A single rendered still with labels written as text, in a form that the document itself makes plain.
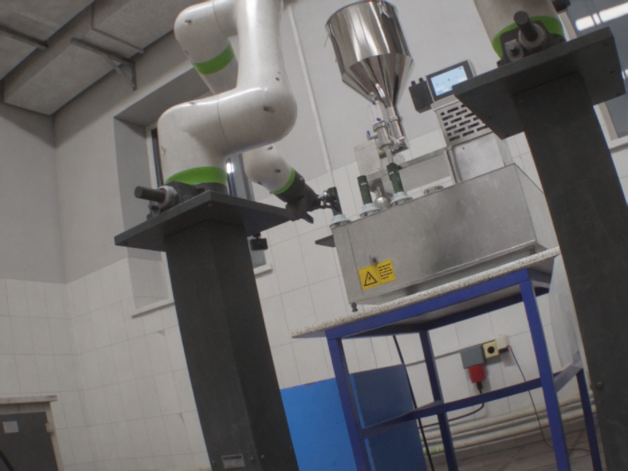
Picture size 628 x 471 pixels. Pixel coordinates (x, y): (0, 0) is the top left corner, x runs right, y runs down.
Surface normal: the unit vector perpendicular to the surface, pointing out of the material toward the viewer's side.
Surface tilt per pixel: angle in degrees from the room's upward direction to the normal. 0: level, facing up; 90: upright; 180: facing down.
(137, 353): 90
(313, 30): 90
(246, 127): 129
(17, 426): 90
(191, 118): 89
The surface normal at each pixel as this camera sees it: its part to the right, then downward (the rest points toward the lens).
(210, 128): -0.12, 0.17
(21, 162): 0.84, -0.31
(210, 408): -0.50, -0.11
